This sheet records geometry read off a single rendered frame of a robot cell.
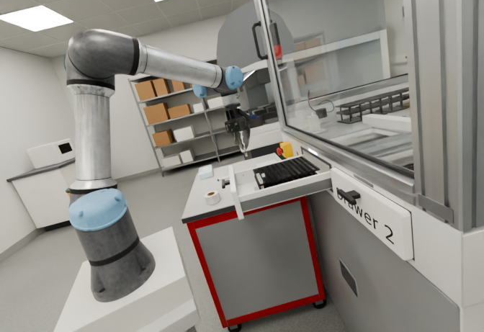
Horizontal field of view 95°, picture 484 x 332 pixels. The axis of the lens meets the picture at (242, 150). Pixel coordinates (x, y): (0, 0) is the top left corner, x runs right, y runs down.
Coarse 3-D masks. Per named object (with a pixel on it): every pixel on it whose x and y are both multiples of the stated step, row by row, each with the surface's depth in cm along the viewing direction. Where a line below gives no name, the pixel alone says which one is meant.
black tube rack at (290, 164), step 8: (288, 160) 95; (296, 160) 93; (304, 160) 91; (264, 168) 93; (272, 168) 91; (280, 168) 88; (288, 168) 86; (296, 168) 85; (304, 168) 82; (312, 168) 80; (272, 176) 82; (280, 176) 81; (288, 176) 78; (296, 176) 84; (304, 176) 82; (264, 184) 78; (272, 184) 82
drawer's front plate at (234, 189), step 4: (228, 168) 96; (232, 168) 94; (232, 172) 89; (232, 176) 84; (232, 180) 81; (232, 184) 77; (236, 184) 88; (232, 188) 74; (236, 188) 79; (232, 192) 72; (236, 192) 72; (232, 196) 72; (236, 196) 72; (236, 200) 72; (236, 204) 73; (240, 204) 74; (236, 208) 73; (240, 208) 73; (240, 212) 73; (240, 216) 74
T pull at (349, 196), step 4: (340, 192) 58; (344, 192) 57; (348, 192) 57; (352, 192) 56; (356, 192) 56; (344, 196) 56; (348, 196) 55; (352, 196) 55; (356, 196) 55; (348, 200) 54; (352, 200) 53; (352, 204) 53; (356, 204) 53
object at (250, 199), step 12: (312, 156) 94; (252, 168) 98; (324, 168) 83; (240, 180) 98; (252, 180) 99; (300, 180) 75; (312, 180) 75; (324, 180) 75; (240, 192) 91; (252, 192) 75; (264, 192) 75; (276, 192) 75; (288, 192) 75; (300, 192) 75; (312, 192) 76; (252, 204) 75; (264, 204) 75
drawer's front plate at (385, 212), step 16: (336, 176) 66; (336, 192) 69; (368, 192) 51; (368, 208) 53; (384, 208) 47; (400, 208) 43; (368, 224) 55; (384, 224) 48; (400, 224) 43; (384, 240) 50; (400, 240) 44; (400, 256) 45
